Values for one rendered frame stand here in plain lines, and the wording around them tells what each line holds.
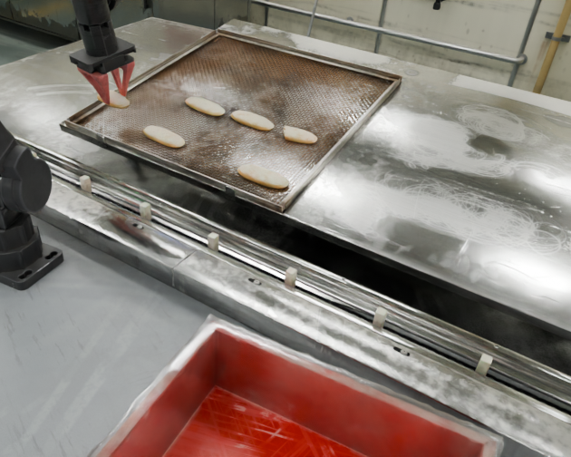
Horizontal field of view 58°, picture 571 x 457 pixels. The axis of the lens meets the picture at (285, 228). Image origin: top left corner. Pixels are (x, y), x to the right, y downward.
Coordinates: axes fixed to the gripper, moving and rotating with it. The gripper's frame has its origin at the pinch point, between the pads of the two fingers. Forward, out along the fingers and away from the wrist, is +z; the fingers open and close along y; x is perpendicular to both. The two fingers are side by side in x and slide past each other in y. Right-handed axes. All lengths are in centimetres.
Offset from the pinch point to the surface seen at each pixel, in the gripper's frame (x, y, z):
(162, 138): 12.9, 0.0, 4.4
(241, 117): 19.6, -14.4, 4.3
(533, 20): -15, -344, 97
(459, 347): 76, 5, 8
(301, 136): 32.8, -16.6, 4.4
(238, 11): -217, -255, 111
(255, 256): 44.3, 9.4, 7.9
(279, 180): 38.1, -3.9, 4.6
